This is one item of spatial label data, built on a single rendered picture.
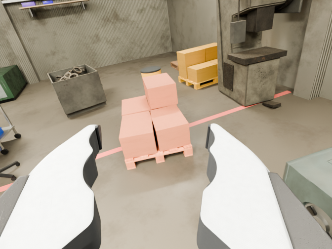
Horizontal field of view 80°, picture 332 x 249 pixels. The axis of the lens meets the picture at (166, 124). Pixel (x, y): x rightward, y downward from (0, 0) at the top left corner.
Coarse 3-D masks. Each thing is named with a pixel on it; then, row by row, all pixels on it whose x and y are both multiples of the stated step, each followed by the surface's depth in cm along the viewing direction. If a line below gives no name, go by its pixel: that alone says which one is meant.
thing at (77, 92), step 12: (60, 72) 445; (72, 72) 425; (84, 72) 472; (96, 72) 388; (60, 84) 362; (72, 84) 373; (84, 84) 385; (96, 84) 397; (60, 96) 369; (72, 96) 380; (84, 96) 393; (96, 96) 406; (72, 108) 388; (84, 108) 402
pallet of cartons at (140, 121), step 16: (144, 80) 296; (160, 80) 286; (144, 96) 323; (160, 96) 271; (176, 96) 277; (128, 112) 280; (144, 112) 273; (160, 112) 267; (176, 112) 260; (128, 128) 240; (144, 128) 235; (160, 128) 231; (176, 128) 232; (128, 144) 230; (144, 144) 233; (160, 144) 238; (176, 144) 243; (128, 160) 237; (160, 160) 246
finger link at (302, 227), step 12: (276, 180) 8; (276, 192) 7; (288, 192) 7; (288, 204) 7; (300, 204) 7; (288, 216) 6; (300, 216) 6; (312, 216) 6; (288, 228) 6; (300, 228) 6; (312, 228) 6; (300, 240) 6; (312, 240) 6; (324, 240) 6
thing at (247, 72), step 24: (216, 0) 334; (240, 0) 282; (264, 0) 268; (288, 0) 287; (240, 24) 278; (264, 24) 287; (240, 48) 335; (264, 48) 332; (240, 72) 324; (264, 72) 315; (240, 96) 341; (264, 96) 337
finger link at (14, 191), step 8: (24, 176) 8; (16, 184) 8; (24, 184) 8; (8, 192) 7; (16, 192) 7; (0, 200) 7; (8, 200) 7; (16, 200) 7; (0, 208) 7; (8, 208) 7; (0, 216) 6; (8, 216) 6; (0, 224) 6; (0, 232) 6
